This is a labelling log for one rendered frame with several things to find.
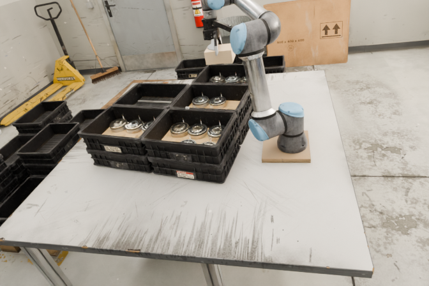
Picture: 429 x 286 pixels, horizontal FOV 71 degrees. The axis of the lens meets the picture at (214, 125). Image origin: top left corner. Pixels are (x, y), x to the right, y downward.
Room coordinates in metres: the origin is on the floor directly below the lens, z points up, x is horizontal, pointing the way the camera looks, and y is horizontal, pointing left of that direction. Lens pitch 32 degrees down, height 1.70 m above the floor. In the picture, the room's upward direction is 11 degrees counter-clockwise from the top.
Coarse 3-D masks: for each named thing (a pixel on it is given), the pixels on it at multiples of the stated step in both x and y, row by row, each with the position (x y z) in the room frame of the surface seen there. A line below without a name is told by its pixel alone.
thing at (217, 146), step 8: (216, 112) 1.34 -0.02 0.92; (224, 112) 1.32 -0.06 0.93; (232, 112) 1.30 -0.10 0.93; (160, 120) 1.37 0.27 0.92; (232, 120) 1.24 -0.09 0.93; (152, 128) 1.30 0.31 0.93; (144, 136) 1.24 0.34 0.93; (224, 136) 1.13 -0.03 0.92; (152, 144) 1.19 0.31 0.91; (160, 144) 1.17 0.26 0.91; (168, 144) 1.15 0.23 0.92; (176, 144) 1.13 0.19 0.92; (184, 144) 1.11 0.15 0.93; (192, 144) 1.10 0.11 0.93; (200, 144) 1.08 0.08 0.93; (216, 144) 1.06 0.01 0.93
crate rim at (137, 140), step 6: (108, 108) 1.63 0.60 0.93; (132, 108) 1.58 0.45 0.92; (138, 108) 1.56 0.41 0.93; (144, 108) 1.54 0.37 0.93; (150, 108) 1.52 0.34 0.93; (156, 108) 1.51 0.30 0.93; (162, 108) 1.49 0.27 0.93; (102, 114) 1.57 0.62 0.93; (156, 120) 1.37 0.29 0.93; (150, 126) 1.32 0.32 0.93; (78, 132) 1.40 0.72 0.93; (144, 132) 1.28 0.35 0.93; (90, 138) 1.36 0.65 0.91; (96, 138) 1.34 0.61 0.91; (102, 138) 1.32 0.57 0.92; (108, 138) 1.30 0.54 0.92; (114, 138) 1.28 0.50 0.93; (120, 138) 1.27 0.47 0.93; (126, 138) 1.25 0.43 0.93; (132, 138) 1.24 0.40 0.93; (138, 138) 1.23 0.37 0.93
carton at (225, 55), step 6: (222, 48) 1.72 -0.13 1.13; (228, 48) 1.70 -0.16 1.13; (204, 54) 1.70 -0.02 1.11; (210, 54) 1.69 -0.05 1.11; (222, 54) 1.67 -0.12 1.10; (228, 54) 1.66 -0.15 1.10; (234, 54) 1.74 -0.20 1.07; (210, 60) 1.69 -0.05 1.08; (216, 60) 1.68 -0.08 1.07; (222, 60) 1.67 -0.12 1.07; (228, 60) 1.66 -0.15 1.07
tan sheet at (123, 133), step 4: (108, 128) 1.56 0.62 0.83; (104, 132) 1.53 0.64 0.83; (108, 132) 1.52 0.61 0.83; (112, 132) 1.51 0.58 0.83; (120, 132) 1.49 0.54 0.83; (124, 132) 1.48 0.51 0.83; (140, 132) 1.45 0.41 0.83; (124, 136) 1.44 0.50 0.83; (128, 136) 1.43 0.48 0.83; (132, 136) 1.43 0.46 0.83; (136, 136) 1.42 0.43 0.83
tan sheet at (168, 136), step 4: (208, 128) 1.36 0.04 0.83; (168, 132) 1.39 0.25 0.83; (164, 136) 1.36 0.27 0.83; (168, 136) 1.36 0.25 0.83; (184, 136) 1.33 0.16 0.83; (188, 136) 1.32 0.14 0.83; (168, 140) 1.31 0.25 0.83; (172, 140) 1.31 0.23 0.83; (176, 140) 1.30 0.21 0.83; (180, 140) 1.29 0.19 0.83; (196, 140) 1.26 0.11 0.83; (200, 140) 1.26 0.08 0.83; (204, 140) 1.25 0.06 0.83; (208, 140) 1.24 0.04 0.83
